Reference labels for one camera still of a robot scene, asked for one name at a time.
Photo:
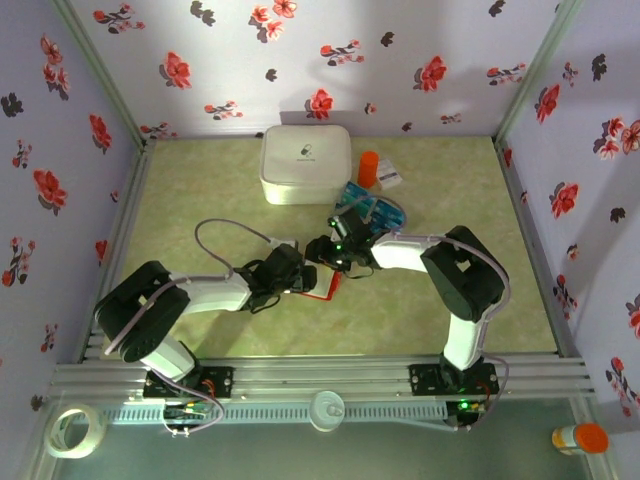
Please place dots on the circuit board with green light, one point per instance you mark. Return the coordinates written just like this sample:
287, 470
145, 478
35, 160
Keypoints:
465, 407

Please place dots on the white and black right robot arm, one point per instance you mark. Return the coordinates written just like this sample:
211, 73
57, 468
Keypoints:
405, 252

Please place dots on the small white medicine box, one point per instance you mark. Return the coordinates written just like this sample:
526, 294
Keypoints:
390, 175

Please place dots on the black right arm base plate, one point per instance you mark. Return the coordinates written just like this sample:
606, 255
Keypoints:
425, 380

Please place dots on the red card holder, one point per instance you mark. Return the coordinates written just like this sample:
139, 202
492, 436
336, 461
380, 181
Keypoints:
325, 287

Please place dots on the orange capped yellow bottle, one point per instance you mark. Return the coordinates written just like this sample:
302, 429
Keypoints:
587, 439

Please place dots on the aluminium side rail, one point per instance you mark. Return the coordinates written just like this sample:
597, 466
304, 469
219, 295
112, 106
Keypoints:
528, 225
121, 225

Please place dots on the orange pill bottle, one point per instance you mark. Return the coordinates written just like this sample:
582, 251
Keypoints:
370, 170

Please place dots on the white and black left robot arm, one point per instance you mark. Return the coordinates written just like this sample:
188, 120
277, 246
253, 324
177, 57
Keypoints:
215, 295

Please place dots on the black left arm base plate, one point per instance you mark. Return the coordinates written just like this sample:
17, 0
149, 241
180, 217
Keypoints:
220, 380

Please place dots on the aluminium front frame rail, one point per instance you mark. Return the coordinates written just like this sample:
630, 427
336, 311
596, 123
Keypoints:
320, 375

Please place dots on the clear tape roll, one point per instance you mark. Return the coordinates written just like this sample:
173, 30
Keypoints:
97, 430

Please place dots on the white round knob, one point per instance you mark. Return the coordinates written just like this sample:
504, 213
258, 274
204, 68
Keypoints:
326, 411

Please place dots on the aluminium frame post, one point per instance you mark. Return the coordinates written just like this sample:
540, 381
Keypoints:
533, 75
105, 75

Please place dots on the white pill storage case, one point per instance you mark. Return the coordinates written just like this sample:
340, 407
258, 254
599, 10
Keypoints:
305, 160

